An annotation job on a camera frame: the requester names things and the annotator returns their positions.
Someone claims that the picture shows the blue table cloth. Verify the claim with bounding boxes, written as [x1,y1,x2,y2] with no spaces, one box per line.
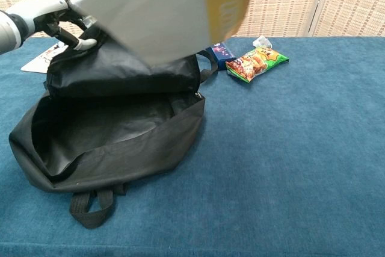
[0,36,385,257]

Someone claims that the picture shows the crumpled clear plastic wrapper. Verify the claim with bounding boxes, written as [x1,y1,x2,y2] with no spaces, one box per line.
[251,36,273,49]

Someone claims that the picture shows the green orange snack bag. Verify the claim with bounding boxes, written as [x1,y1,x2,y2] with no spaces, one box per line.
[225,46,290,84]

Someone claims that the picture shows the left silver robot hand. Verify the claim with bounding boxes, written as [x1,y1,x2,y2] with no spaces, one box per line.
[5,0,99,52]

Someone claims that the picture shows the dark blue slim box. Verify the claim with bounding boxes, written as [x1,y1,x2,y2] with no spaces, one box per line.
[205,42,238,71]

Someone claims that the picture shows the white and yellow notebook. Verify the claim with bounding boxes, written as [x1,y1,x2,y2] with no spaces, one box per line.
[64,0,255,67]

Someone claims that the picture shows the black fabric backpack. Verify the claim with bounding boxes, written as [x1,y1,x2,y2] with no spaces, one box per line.
[8,23,219,229]

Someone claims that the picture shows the woven folding screen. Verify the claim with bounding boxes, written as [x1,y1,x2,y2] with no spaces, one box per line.
[0,0,385,39]

